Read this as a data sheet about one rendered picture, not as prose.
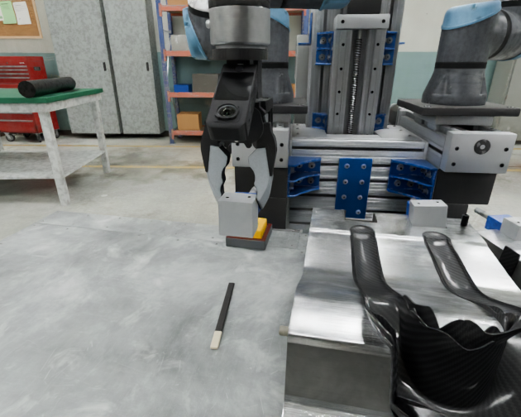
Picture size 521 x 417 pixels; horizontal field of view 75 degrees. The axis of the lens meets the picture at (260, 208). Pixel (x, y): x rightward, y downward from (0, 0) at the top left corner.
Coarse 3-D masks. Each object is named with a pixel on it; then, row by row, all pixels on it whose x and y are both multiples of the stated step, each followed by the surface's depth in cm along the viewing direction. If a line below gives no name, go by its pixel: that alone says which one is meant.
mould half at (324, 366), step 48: (336, 240) 52; (384, 240) 52; (480, 240) 51; (336, 288) 35; (432, 288) 40; (480, 288) 41; (288, 336) 28; (336, 336) 27; (288, 384) 29; (336, 384) 28; (384, 384) 27
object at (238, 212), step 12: (228, 192) 50; (240, 192) 54; (252, 192) 56; (228, 204) 47; (240, 204) 47; (252, 204) 46; (228, 216) 48; (240, 216) 47; (252, 216) 47; (228, 228) 48; (240, 228) 48; (252, 228) 48
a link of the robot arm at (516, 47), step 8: (504, 0) 82; (512, 0) 81; (520, 0) 81; (504, 8) 83; (512, 8) 82; (520, 8) 81; (512, 16) 82; (520, 16) 82; (512, 24) 81; (520, 24) 82; (512, 32) 82; (520, 32) 82; (512, 40) 83; (520, 40) 84; (504, 48) 84; (512, 48) 85; (520, 48) 85; (496, 56) 86; (504, 56) 87; (512, 56) 88; (520, 56) 89
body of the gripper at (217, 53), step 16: (224, 48) 40; (240, 48) 40; (256, 48) 41; (256, 64) 46; (256, 96) 47; (256, 112) 43; (272, 112) 50; (256, 128) 44; (272, 128) 51; (224, 144) 46
